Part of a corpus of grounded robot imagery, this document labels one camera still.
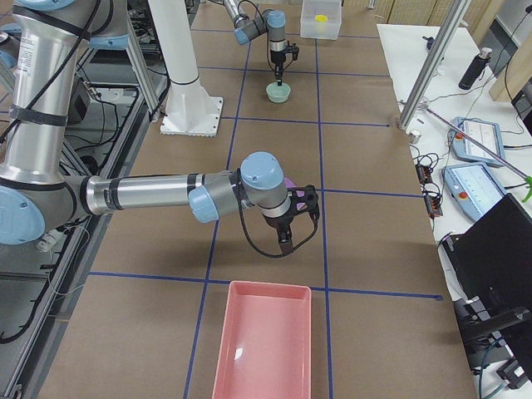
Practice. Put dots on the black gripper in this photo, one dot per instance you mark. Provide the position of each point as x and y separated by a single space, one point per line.
277 56
276 223

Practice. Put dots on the mint green bowl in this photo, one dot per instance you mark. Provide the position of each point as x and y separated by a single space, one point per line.
278 93

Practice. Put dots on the purple microfiber cloth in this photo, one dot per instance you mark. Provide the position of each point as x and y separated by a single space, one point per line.
289 183

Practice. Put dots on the yellow plastic cup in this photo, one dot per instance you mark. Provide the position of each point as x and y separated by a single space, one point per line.
320 18

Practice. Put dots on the clear plastic bin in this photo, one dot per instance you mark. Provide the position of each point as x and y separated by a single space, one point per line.
328 30

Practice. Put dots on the pink plastic bin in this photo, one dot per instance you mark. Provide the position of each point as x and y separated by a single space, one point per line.
266 342

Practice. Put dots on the small silver cylinder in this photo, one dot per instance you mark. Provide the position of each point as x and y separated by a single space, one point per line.
414 136

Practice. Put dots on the black water bottle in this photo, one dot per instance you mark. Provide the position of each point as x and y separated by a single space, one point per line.
476 67

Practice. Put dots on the near blue teach pendant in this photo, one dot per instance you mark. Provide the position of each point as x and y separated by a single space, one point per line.
474 188

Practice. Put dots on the blue teach pendant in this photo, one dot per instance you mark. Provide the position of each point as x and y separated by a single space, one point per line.
485 132
474 188

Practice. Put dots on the black monitor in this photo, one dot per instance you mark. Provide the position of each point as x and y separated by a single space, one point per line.
492 262

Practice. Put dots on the far blue teach pendant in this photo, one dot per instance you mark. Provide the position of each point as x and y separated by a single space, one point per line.
485 132

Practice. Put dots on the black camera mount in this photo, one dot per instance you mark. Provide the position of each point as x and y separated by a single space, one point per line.
293 50
304 200

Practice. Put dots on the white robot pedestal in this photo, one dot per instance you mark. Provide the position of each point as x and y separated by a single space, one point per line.
189 109

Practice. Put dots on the aluminium frame post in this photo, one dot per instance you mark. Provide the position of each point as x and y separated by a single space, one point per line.
443 38

